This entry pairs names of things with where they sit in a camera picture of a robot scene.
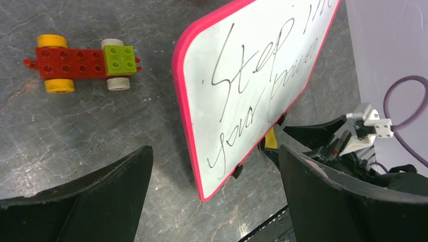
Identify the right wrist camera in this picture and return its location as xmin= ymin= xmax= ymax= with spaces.
xmin=339 ymin=103 xmax=394 ymax=156

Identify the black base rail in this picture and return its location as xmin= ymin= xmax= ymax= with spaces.
xmin=239 ymin=205 xmax=297 ymax=242

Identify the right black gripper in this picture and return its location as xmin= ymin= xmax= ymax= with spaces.
xmin=258 ymin=115 xmax=381 ymax=182

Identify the pink framed whiteboard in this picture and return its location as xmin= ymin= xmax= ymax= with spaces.
xmin=172 ymin=1 xmax=340 ymax=202

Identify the red toy block car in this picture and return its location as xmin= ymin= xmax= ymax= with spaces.
xmin=23 ymin=34 xmax=142 ymax=93

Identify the black whiteboard clip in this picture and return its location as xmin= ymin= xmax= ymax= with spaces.
xmin=232 ymin=164 xmax=243 ymax=179
xmin=276 ymin=113 xmax=287 ymax=126

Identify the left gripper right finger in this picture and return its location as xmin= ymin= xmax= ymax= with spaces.
xmin=279 ymin=146 xmax=427 ymax=241

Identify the yellow bone-shaped eraser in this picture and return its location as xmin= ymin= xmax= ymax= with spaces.
xmin=264 ymin=128 xmax=278 ymax=149

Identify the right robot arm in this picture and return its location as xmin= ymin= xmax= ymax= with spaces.
xmin=283 ymin=115 xmax=427 ymax=196

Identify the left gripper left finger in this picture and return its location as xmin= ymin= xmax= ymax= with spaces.
xmin=1 ymin=146 xmax=153 ymax=241

